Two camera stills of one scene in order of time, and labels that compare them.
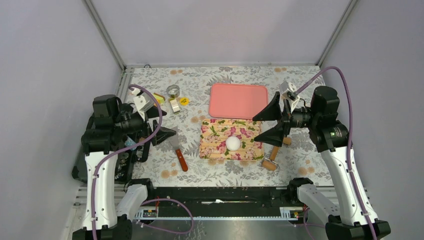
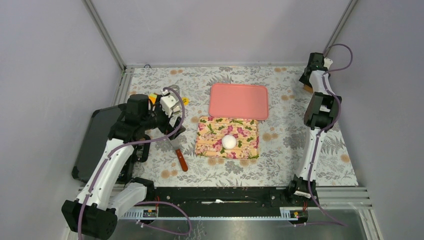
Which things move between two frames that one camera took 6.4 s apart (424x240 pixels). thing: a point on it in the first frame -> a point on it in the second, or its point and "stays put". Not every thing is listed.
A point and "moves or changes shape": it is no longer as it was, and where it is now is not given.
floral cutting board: (230, 139) moves or changes shape
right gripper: (275, 136) -> (304, 80)
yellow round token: (184, 101) stays put
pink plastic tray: (237, 101) stays put
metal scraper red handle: (174, 140) stays put
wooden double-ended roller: (270, 163) -> (308, 88)
